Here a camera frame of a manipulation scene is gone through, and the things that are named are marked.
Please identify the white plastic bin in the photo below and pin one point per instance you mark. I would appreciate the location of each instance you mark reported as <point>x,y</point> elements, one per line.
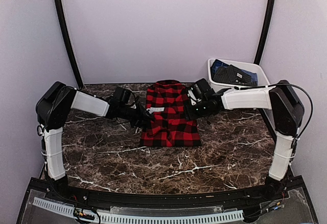
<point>262,79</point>

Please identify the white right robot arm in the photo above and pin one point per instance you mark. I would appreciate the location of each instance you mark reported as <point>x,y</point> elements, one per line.
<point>280,98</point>

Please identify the black frame post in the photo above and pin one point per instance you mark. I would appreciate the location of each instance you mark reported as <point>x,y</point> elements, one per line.
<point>68,43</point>
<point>264,32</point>

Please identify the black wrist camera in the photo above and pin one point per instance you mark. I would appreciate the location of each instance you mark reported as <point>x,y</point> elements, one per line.
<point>200,91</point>
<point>122,96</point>

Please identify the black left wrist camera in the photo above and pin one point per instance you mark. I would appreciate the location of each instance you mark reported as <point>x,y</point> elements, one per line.
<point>122,96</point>

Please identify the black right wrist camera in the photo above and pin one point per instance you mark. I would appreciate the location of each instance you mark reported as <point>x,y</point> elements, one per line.
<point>200,91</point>

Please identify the dark blue plaid shirt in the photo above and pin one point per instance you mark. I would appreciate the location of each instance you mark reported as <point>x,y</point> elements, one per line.
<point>218,63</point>

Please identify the grey striped shirt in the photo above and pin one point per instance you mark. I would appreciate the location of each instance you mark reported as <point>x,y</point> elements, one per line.
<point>232,75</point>

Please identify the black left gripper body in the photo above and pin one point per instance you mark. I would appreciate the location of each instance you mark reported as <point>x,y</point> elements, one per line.
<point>135,117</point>

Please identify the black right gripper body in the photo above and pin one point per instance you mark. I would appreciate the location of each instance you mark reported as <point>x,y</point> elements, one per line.
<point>202,110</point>

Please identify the black left frame post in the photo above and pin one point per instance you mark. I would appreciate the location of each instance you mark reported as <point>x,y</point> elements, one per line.
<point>68,43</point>

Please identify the white slotted cable duct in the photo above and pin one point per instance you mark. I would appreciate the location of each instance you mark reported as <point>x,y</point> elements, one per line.
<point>141,215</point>

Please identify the red black plaid shirt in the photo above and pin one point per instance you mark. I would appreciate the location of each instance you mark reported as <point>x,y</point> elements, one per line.
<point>165,101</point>

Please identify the black front rail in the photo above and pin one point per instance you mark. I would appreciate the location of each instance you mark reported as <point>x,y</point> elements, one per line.
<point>246,197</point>

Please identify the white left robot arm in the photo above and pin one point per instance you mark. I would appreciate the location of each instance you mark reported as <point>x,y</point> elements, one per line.
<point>55,105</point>

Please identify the black right frame post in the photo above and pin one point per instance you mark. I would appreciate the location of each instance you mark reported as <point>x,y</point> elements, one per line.
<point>264,32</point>

